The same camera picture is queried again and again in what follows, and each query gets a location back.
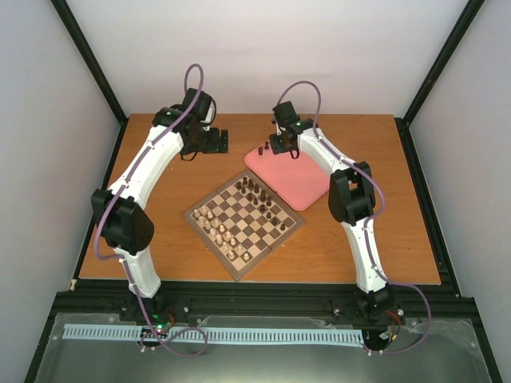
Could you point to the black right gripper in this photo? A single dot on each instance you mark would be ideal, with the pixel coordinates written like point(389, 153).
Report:
point(275, 148)

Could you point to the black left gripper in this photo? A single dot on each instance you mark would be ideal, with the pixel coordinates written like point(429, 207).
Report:
point(214, 148)

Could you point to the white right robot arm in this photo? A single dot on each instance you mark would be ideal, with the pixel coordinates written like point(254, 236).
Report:
point(351, 202)

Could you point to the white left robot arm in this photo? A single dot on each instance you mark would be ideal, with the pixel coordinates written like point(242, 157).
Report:
point(119, 211)

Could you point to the pink tray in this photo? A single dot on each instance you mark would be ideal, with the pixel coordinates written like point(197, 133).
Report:
point(298, 182)

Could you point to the wooden chessboard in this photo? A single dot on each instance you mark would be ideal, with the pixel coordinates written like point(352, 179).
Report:
point(242, 226)

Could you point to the light blue cable duct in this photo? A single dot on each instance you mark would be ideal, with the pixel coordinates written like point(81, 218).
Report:
point(215, 336)

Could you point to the black aluminium frame rail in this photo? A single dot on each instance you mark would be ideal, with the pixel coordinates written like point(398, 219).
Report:
point(188, 301)

